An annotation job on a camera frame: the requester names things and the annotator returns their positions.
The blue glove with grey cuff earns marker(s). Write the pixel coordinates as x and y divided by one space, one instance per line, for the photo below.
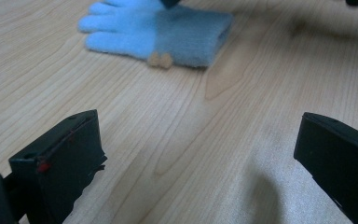
183 34

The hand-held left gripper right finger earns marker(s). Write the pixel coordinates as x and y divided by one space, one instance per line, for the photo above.
341 161

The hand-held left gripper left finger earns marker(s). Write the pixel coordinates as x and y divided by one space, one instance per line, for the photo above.
62 161

